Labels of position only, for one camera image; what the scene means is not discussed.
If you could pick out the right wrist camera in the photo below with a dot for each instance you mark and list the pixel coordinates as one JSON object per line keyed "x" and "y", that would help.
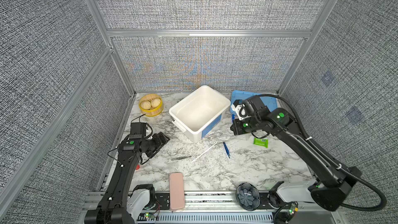
{"x": 238, "y": 109}

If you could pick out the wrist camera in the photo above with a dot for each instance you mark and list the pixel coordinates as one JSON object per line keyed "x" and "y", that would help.
{"x": 238, "y": 109}
{"x": 140, "y": 131}

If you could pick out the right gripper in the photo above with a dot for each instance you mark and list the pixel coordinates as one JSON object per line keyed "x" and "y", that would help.
{"x": 237, "y": 129}

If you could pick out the pink rectangular case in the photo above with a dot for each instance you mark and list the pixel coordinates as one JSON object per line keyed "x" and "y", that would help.
{"x": 177, "y": 196}

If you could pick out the blue plastic tweezers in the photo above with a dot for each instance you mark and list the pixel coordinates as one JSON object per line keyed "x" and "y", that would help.
{"x": 226, "y": 149}

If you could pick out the blue plastic bin lid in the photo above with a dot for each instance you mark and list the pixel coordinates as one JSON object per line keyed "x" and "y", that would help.
{"x": 270, "y": 102}

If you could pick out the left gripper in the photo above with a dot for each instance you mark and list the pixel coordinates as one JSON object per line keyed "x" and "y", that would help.
{"x": 159, "y": 142}

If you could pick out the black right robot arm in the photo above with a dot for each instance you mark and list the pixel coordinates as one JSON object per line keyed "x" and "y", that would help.
{"x": 333, "y": 180}

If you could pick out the green packet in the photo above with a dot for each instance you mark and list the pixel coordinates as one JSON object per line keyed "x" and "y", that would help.
{"x": 261, "y": 142}

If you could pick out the left steamed bun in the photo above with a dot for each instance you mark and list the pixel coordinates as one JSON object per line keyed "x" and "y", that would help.
{"x": 145, "y": 105}

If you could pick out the yellow bamboo steamer basket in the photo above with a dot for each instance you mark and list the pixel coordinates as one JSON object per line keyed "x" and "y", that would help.
{"x": 153, "y": 111}

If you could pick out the right steamed bun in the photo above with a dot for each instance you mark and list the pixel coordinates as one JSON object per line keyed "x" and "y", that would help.
{"x": 155, "y": 102}

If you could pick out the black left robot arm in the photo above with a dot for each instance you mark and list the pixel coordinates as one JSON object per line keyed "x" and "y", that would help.
{"x": 112, "y": 209}

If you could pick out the black flower-shaped dish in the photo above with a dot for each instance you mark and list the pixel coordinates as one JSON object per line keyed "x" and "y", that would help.
{"x": 248, "y": 196}

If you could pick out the metal tweezers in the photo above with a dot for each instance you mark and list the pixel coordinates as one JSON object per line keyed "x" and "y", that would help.
{"x": 180, "y": 158}

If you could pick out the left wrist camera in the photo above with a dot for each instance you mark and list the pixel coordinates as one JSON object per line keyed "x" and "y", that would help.
{"x": 140, "y": 131}

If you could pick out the steamed bun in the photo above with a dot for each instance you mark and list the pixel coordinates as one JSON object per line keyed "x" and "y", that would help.
{"x": 145, "y": 105}
{"x": 155, "y": 102}

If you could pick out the white plastic storage bin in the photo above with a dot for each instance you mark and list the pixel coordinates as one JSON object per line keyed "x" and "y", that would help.
{"x": 198, "y": 113}

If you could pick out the clear glass stirring rod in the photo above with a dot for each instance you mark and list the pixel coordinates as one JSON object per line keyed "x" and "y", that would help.
{"x": 203, "y": 153}

